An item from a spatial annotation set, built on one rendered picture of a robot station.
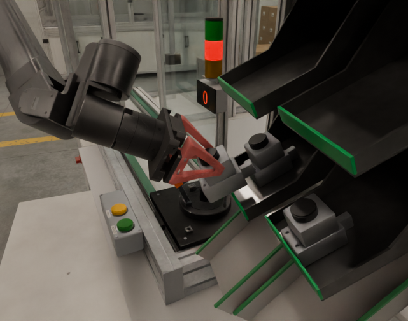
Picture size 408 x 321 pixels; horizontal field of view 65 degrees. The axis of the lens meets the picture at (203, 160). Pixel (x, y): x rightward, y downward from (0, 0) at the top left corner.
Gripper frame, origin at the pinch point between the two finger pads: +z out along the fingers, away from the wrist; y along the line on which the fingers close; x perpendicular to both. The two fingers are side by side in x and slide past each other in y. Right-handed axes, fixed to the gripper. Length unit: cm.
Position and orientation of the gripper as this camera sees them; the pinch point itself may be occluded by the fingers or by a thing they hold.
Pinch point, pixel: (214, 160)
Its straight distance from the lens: 47.3
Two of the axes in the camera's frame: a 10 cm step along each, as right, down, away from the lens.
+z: 8.7, 3.0, 4.0
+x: -4.6, 7.9, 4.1
